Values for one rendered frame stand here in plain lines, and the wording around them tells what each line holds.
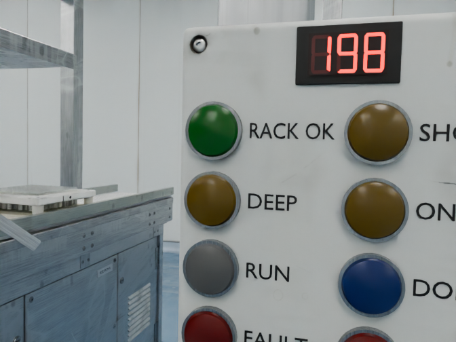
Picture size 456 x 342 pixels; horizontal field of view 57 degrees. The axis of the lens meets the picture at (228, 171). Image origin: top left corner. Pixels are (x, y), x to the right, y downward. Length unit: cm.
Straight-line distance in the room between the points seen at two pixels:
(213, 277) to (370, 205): 9
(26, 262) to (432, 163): 100
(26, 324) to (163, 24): 347
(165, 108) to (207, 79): 393
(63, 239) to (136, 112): 312
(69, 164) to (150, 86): 261
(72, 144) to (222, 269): 150
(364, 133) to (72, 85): 156
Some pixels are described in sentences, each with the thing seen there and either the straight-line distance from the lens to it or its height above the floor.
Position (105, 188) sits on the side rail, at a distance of 186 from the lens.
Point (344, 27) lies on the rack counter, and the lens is 21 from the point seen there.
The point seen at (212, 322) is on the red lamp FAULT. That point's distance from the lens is 23.
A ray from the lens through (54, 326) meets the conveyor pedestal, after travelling 133.
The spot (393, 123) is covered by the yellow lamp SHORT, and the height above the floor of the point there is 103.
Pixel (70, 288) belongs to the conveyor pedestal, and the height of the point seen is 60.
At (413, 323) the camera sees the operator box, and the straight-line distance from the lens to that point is 23.
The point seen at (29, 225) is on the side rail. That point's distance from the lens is 109.
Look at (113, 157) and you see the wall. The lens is 431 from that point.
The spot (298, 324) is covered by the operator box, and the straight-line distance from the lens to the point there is 23.
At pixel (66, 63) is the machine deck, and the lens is 115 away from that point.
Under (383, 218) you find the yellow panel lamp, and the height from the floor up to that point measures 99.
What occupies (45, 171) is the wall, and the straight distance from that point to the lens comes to 465.
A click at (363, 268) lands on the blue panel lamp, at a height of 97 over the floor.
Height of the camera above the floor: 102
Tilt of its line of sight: 3 degrees down
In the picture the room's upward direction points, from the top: 1 degrees clockwise
